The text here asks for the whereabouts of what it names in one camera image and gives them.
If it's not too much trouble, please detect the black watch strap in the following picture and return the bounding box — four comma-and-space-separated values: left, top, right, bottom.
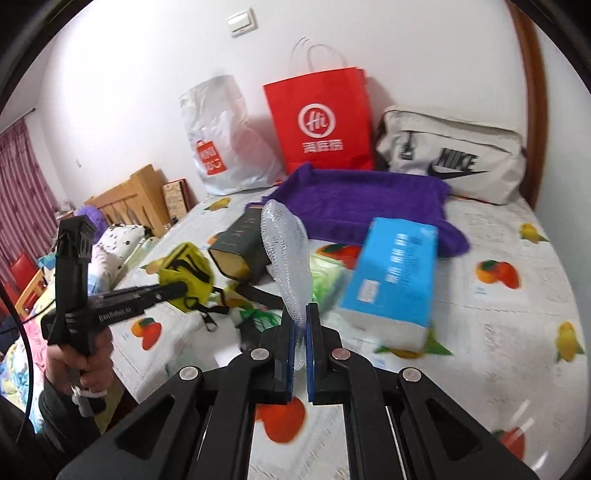
230, 281, 288, 311

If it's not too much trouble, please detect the yellow black pouch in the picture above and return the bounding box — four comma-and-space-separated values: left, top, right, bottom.
158, 242, 229, 332

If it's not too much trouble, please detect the green wet wipe packet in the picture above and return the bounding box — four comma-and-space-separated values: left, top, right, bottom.
310, 254, 349, 315

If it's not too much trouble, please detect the green flower wipes pack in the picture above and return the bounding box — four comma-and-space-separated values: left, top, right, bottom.
236, 308, 280, 351

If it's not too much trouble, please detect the person's left hand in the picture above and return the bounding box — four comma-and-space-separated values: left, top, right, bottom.
45, 329, 113, 395

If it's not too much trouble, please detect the white dotted pillow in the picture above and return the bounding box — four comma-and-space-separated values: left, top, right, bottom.
87, 225, 145, 295

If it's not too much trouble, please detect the red chair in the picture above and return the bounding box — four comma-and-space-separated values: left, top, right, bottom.
1, 253, 47, 320

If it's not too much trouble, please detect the blue tissue pack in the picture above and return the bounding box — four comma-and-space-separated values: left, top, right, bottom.
338, 217, 438, 352

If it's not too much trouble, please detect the purple plush toy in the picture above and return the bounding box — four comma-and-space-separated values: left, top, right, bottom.
76, 205, 109, 244

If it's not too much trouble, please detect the wooden headboard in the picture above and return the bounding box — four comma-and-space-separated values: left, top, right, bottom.
85, 164, 170, 238

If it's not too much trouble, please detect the dark green tin box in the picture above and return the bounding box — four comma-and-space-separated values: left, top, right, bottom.
208, 205, 270, 283

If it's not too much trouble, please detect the red curtain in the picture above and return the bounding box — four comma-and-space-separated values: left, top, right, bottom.
0, 120, 57, 287

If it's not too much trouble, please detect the brown patterned book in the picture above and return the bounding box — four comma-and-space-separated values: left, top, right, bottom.
162, 179, 191, 223

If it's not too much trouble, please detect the purple towel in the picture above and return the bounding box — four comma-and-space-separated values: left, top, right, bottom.
259, 163, 470, 258

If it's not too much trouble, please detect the white Miniso plastic bag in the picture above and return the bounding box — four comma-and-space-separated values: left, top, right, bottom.
179, 75, 286, 196

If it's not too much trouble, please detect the fruit pattern tablecloth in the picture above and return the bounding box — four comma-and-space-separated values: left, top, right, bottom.
112, 189, 590, 479

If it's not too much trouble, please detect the red Haidilao paper bag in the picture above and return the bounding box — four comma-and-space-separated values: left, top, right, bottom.
262, 36, 376, 176

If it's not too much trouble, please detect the grey Nike pouch bag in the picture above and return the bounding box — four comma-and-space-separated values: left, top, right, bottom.
377, 106, 526, 205

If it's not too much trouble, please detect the white wall switch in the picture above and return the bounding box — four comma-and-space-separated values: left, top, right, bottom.
226, 8, 257, 37

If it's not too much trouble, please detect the brown wooden door frame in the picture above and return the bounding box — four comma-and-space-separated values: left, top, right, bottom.
506, 1, 548, 209

